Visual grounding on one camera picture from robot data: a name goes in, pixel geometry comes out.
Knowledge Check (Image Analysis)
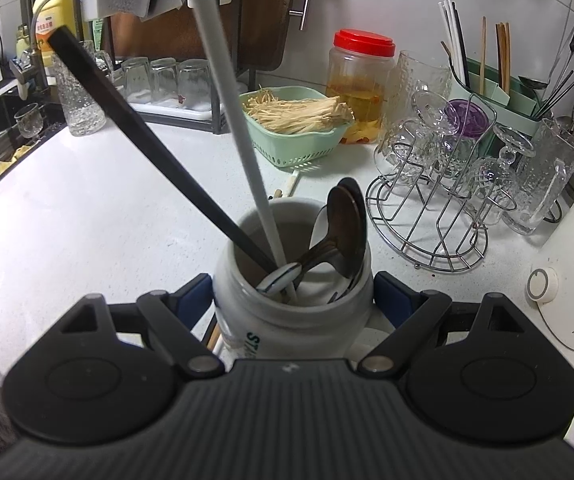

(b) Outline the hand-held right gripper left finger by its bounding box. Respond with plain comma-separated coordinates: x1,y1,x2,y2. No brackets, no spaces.
60,272,225,378

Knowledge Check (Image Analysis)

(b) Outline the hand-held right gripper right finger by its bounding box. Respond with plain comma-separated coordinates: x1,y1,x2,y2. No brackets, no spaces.
356,270,526,378

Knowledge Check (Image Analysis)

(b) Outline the brown wooden spoon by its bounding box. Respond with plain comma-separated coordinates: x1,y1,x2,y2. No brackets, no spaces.
337,176,369,281

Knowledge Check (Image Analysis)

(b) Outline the white ceramic spoon black rim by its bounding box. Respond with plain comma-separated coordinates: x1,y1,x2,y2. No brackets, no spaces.
294,204,363,307

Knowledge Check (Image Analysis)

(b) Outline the metal spoon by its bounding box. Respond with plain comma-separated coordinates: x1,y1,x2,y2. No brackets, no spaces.
292,185,365,281

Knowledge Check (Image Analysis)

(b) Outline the white ceramic mug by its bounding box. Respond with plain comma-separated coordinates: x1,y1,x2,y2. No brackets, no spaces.
212,197,399,361

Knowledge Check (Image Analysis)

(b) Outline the black chopstick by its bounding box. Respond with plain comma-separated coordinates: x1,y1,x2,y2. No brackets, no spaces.
47,26,279,275
452,1,472,88

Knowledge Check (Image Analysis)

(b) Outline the clear inverted glass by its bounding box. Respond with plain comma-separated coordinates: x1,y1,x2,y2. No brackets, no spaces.
373,117,432,186

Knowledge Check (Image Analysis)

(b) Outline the green plastic basket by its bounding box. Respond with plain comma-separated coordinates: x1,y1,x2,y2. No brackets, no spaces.
239,86,354,168

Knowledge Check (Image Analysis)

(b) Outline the black dish rack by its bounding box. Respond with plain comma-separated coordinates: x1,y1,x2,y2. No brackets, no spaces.
70,0,248,135

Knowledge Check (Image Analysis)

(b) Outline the white drain tray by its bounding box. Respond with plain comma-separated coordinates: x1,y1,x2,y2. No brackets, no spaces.
124,95,243,122

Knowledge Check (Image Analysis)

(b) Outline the purple lid glass jar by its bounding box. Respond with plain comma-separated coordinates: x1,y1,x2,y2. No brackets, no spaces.
442,99,490,161

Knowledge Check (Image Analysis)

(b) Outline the large textured glass mug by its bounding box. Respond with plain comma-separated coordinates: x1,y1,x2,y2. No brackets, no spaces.
507,119,574,236

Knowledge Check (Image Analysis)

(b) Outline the enoki mushroom bundle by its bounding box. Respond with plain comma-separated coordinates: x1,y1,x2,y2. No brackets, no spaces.
243,89,355,135

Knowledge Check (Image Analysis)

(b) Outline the small inverted glass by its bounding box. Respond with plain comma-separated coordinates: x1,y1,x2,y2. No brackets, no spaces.
121,56,152,103
176,58,213,110
149,57,179,106

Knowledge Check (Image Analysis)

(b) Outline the textured glass tumbler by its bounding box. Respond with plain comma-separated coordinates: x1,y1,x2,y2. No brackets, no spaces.
50,52,107,136

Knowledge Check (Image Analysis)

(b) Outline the plastic jar red lid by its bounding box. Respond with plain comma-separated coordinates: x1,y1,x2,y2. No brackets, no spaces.
326,29,397,145

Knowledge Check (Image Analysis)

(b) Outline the green utensil holder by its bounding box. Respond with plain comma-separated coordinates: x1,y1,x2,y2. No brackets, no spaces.
454,57,560,136

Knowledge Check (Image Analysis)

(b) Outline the small stemmed glass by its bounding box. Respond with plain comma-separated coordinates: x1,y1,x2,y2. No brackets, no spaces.
14,103,45,140

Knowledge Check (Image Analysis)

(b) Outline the dark metal chopsticks bundle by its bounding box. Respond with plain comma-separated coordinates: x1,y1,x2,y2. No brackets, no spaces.
536,76,574,120

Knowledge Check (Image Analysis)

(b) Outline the wooden cutting board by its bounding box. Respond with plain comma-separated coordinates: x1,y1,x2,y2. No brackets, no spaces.
110,0,298,73

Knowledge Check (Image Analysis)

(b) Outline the yellow detergent bottle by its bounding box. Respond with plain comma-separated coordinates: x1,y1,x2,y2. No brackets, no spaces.
32,0,90,68

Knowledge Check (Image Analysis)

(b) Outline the wire glass rack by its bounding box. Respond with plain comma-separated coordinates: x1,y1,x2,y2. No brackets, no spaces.
365,92,520,272

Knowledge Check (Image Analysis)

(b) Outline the curved metal utensil handle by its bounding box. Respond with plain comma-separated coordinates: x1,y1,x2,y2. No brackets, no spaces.
440,40,468,88

